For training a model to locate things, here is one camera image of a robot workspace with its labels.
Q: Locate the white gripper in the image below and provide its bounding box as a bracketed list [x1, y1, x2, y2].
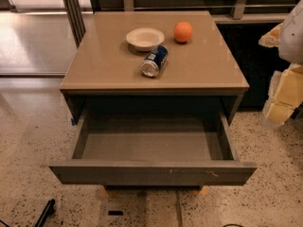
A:
[258, 0, 303, 129]

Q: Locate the grey top drawer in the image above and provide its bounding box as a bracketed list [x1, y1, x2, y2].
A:
[49, 113, 257, 187]

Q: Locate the grey drawer cabinet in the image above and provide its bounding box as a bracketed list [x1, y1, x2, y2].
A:
[59, 10, 250, 192]

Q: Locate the metal railing shelf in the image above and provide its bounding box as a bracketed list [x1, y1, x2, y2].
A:
[88, 0, 303, 26]

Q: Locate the orange fruit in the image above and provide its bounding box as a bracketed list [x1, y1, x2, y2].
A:
[173, 22, 193, 43]

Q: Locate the blue soda can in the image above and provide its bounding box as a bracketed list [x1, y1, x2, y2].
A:
[141, 45, 169, 78]

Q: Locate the white bowl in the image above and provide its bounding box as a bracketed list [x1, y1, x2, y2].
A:
[126, 27, 165, 52]

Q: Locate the black object on floor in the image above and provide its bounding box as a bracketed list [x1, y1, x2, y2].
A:
[34, 199, 56, 227]

